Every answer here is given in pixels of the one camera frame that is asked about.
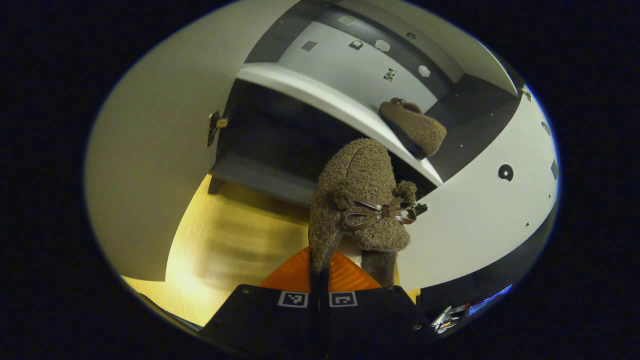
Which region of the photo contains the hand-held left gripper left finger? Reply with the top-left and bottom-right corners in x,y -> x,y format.
199,246 -> 321,353

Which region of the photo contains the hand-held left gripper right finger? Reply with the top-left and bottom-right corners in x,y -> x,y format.
320,251 -> 436,353

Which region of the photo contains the white shoe cabinet door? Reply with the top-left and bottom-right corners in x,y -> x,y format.
84,0 -> 306,283
397,92 -> 560,292

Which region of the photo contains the brown fuzzy shoe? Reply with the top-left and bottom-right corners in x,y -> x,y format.
307,137 -> 430,288
378,97 -> 448,160

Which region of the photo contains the white shoe cabinet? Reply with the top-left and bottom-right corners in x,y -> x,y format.
207,0 -> 526,211

